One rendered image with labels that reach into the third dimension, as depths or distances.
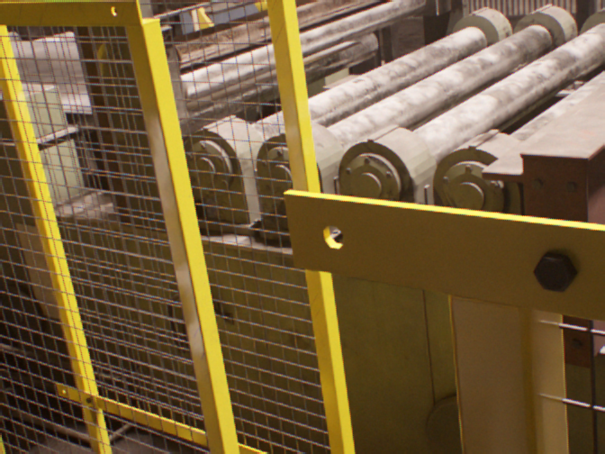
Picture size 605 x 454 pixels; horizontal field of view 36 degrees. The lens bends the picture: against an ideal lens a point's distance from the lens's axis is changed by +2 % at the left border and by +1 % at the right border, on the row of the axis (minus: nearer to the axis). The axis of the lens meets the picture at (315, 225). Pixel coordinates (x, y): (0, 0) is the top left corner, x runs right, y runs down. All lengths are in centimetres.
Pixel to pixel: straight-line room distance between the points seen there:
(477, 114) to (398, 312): 79
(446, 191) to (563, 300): 215
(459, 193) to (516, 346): 209
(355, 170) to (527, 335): 228
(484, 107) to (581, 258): 283
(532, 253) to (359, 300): 245
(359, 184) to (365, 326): 48
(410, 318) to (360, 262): 230
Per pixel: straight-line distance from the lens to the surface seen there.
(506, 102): 342
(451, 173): 261
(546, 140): 241
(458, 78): 382
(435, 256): 52
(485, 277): 51
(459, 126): 312
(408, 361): 294
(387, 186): 273
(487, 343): 53
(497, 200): 258
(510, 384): 54
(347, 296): 295
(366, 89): 383
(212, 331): 207
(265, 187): 307
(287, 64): 219
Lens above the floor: 203
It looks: 21 degrees down
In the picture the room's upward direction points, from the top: 8 degrees counter-clockwise
